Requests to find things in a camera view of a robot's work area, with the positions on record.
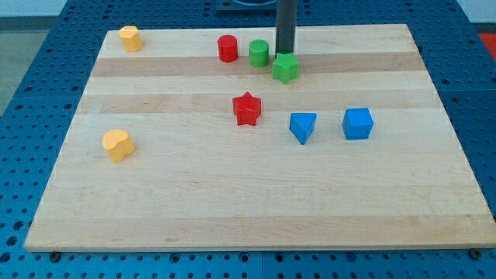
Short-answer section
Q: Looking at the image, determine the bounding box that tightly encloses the light wooden board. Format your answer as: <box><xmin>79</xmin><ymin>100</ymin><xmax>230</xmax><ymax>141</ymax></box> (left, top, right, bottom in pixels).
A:
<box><xmin>25</xmin><ymin>24</ymin><xmax>495</xmax><ymax>252</ymax></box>

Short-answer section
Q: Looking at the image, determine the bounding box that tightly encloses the green star block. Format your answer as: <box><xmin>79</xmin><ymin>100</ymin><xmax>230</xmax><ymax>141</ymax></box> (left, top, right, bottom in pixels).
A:
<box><xmin>272</xmin><ymin>53</ymin><xmax>299</xmax><ymax>84</ymax></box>

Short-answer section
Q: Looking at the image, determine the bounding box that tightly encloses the blue triangular prism block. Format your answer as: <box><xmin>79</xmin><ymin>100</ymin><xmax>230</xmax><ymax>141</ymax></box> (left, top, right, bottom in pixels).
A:
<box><xmin>289</xmin><ymin>112</ymin><xmax>317</xmax><ymax>145</ymax></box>

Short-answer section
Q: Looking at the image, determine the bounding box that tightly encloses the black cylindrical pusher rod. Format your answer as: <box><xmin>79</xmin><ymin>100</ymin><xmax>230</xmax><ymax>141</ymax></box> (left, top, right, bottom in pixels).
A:
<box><xmin>275</xmin><ymin>0</ymin><xmax>298</xmax><ymax>54</ymax></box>

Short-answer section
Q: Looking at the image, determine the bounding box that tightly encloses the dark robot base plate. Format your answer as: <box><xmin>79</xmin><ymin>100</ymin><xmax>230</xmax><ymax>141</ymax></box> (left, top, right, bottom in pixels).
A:
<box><xmin>212</xmin><ymin>0</ymin><xmax>277</xmax><ymax>14</ymax></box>

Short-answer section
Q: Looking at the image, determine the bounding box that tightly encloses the blue cube block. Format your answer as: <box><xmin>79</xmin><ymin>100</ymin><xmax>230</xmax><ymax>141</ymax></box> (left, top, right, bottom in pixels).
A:
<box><xmin>342</xmin><ymin>108</ymin><xmax>374</xmax><ymax>140</ymax></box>

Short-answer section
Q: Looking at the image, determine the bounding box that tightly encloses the yellow heart block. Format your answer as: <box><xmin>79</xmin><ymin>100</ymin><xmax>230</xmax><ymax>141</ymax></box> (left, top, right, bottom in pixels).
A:
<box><xmin>102</xmin><ymin>129</ymin><xmax>136</xmax><ymax>163</ymax></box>

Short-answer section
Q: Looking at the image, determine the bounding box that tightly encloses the red star block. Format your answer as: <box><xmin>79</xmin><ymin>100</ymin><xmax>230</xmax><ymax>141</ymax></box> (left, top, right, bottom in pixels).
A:
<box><xmin>232</xmin><ymin>91</ymin><xmax>262</xmax><ymax>126</ymax></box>

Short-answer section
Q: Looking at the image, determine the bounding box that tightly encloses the green cylinder block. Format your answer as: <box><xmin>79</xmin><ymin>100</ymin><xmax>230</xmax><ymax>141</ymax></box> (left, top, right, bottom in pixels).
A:
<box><xmin>249</xmin><ymin>40</ymin><xmax>269</xmax><ymax>67</ymax></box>

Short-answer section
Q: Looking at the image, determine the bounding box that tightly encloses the red cylinder block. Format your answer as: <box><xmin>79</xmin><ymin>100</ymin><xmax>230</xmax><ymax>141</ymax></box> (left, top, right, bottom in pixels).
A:
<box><xmin>217</xmin><ymin>35</ymin><xmax>239</xmax><ymax>63</ymax></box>

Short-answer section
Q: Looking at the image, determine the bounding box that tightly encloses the yellow pentagon block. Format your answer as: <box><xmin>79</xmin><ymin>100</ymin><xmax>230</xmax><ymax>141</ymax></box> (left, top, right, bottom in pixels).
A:
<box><xmin>118</xmin><ymin>26</ymin><xmax>143</xmax><ymax>52</ymax></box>

